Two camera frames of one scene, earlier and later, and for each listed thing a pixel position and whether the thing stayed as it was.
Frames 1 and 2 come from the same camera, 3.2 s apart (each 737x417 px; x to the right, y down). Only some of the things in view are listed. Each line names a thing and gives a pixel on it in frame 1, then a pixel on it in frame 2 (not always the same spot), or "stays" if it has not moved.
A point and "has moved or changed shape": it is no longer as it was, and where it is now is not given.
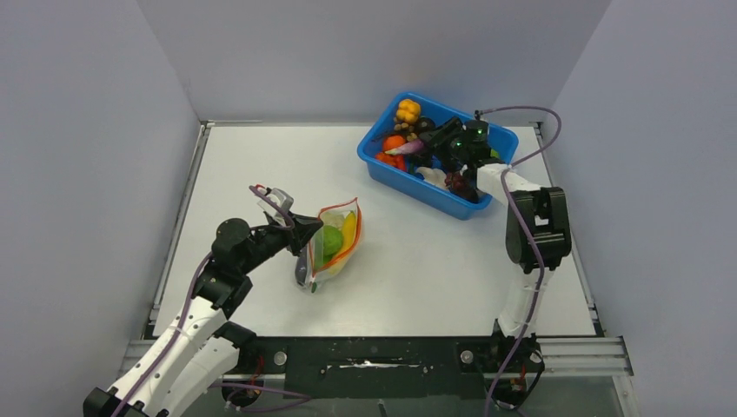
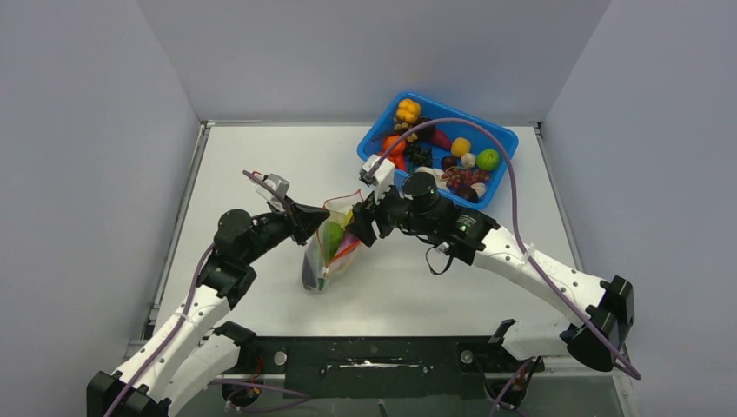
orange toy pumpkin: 408,110 stays
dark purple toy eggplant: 301,269 has moved or changed shape
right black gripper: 438,140 -> 369,212
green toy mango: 332,241 stays
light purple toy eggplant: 412,147 -> 348,240
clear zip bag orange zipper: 334,243 stays
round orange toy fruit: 393,142 stays
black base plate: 387,367 stays
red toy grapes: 455,182 stays
